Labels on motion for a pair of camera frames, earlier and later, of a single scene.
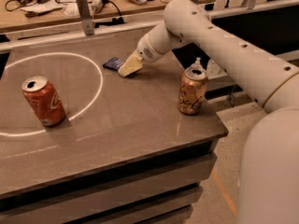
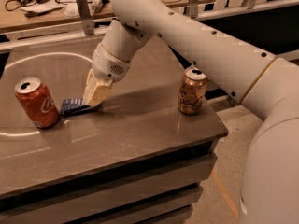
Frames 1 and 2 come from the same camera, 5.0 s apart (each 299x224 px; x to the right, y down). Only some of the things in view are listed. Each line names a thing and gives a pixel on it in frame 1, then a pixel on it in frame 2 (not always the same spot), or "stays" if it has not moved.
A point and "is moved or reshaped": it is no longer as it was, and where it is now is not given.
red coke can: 45,100 is moved or reshaped
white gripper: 146,51 -> 107,63
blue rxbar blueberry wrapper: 114,63 is moved or reshaped
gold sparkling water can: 192,91 stays
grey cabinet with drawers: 106,168 stays
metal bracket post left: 85,14 stays
